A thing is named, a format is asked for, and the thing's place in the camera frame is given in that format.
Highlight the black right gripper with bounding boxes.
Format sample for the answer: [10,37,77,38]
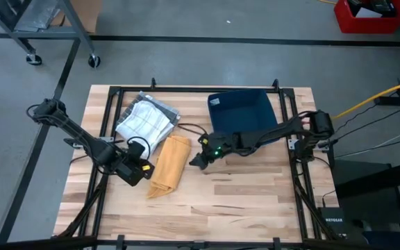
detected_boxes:
[188,133,243,171]

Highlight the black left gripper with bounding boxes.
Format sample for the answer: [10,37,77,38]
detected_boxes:
[115,140,156,188]

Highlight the orange towel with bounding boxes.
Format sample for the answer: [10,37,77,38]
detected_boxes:
[147,135,192,199]

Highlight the white striped towel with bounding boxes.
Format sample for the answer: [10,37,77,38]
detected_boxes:
[115,99,176,160]

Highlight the grey checked towel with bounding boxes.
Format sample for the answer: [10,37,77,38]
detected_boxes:
[116,90,182,140]

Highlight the blue fabric bin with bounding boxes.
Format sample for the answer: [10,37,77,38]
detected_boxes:
[207,88,279,146]

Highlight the brown cardboard box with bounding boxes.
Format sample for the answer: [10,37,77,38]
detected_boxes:
[60,0,103,34]

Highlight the grey metal wheeled cart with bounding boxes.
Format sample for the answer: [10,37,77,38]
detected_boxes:
[0,0,102,69]

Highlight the black side table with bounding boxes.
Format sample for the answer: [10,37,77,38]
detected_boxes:
[331,72,400,250]

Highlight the grey plastic bag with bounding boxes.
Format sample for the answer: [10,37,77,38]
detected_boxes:
[14,0,62,33]

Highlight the red plastic bin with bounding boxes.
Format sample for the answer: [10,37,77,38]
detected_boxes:
[333,0,400,35]

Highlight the black electronic device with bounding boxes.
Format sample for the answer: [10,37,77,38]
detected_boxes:
[346,0,398,17]

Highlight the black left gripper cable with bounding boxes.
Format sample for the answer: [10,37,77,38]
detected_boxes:
[126,135,151,160]

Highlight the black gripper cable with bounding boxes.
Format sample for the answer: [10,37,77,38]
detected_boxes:
[126,135,151,160]
[177,122,208,138]

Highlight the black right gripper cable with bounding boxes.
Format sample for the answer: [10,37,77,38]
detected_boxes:
[177,122,208,138]

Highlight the black metal table frame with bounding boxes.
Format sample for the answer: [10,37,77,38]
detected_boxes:
[50,77,326,250]

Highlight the black Netgear network switch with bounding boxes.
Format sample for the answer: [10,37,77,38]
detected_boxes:
[319,206,347,240]

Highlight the black power cable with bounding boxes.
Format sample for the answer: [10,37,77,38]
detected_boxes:
[335,137,400,159]
[333,106,400,140]

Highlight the yellow cable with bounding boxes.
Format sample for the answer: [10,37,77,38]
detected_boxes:
[331,76,400,121]

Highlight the white cable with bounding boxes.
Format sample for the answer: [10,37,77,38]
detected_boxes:
[372,128,400,149]

